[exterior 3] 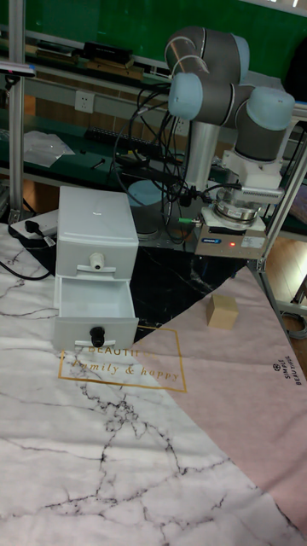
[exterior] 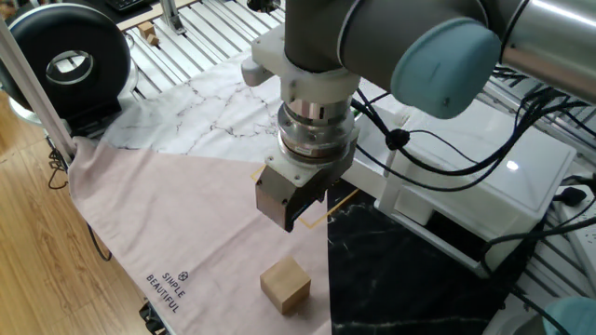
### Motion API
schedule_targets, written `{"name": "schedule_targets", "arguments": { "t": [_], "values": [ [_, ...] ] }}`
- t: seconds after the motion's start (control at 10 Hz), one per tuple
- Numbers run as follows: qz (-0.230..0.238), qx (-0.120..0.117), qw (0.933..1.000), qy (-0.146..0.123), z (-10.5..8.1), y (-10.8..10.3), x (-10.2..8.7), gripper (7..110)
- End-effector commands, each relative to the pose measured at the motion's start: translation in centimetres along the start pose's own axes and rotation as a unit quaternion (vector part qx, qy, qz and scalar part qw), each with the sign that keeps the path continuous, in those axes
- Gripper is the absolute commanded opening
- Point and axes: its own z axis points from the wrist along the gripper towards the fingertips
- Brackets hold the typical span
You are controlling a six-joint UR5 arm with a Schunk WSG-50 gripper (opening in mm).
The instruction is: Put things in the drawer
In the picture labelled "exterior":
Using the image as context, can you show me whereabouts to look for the light wooden desk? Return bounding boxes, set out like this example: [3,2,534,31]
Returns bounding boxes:
[81,0,201,32]

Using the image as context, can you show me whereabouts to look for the marble pink black tablecloth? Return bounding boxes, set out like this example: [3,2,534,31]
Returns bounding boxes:
[68,46,546,335]

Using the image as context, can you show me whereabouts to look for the white gripper adapter plate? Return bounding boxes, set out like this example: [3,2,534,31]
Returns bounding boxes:
[264,129,360,190]

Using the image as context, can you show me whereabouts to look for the black round ring device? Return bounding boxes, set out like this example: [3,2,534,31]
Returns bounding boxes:
[0,3,133,127]

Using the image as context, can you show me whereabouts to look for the white drawer with black knob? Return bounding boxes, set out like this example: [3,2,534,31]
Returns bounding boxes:
[342,104,406,199]

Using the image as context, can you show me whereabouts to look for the silver Schunk gripper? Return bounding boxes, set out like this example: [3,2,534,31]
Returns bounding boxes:
[254,157,346,234]

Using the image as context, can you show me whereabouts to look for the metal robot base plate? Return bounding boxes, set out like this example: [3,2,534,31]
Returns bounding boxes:
[483,297,546,335]

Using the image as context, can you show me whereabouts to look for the white plastic drawer cabinet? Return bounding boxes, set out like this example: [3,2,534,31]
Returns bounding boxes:
[374,99,578,280]

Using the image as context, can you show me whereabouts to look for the light wooden cube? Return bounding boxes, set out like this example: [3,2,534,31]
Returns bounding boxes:
[259,256,312,315]

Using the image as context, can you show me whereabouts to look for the black power plug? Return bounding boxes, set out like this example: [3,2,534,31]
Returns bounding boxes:
[552,185,589,208]

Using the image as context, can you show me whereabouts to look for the black keyboard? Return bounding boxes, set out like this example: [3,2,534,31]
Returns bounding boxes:
[104,0,155,11]

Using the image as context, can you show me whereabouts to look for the white vented wrist mount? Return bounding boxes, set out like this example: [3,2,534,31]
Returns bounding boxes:
[240,25,362,106]

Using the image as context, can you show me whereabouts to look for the white power strip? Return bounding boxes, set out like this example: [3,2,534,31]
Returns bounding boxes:
[553,183,596,285]

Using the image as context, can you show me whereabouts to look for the black bracket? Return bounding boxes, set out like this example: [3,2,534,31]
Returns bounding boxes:
[138,301,169,335]

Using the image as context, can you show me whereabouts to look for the metal bracket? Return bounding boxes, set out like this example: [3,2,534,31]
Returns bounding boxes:
[159,0,187,35]

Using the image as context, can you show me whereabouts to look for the aluminium frame post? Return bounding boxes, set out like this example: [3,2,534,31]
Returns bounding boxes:
[0,18,78,162]

